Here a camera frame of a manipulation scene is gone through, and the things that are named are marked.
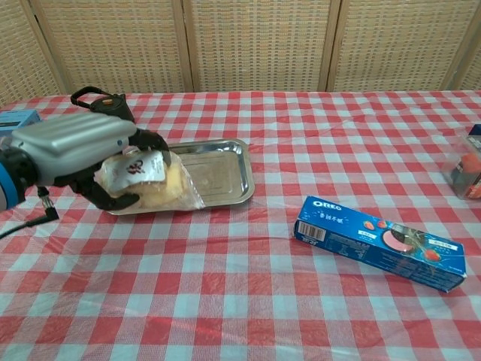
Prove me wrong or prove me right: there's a clear plastic snack package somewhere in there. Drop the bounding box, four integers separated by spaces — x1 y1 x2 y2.
440 124 481 200

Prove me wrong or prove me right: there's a black cast iron teapot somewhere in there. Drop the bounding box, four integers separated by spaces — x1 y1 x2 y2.
70 86 135 124

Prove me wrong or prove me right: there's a woven bamboo folding screen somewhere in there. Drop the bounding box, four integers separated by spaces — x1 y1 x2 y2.
0 0 481 108

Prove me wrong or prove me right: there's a black cable with plug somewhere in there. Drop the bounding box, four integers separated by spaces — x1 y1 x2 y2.
0 185 60 240

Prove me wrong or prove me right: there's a blue Oreo cookie box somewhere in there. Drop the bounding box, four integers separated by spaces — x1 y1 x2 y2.
292 195 468 293

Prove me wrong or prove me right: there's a bagged bread with white label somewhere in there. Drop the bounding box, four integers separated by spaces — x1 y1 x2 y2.
93 149 207 212

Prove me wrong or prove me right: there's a stainless steel rectangular tray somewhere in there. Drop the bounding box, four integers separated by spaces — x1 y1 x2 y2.
106 138 256 216

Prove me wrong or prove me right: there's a light blue cardboard box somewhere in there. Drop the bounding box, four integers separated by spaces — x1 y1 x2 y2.
0 109 42 137

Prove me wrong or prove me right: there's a red white checkered tablecloth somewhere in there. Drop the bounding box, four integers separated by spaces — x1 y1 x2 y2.
0 89 481 361

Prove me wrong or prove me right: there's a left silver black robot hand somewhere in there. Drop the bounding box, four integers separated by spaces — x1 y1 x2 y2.
10 111 174 211

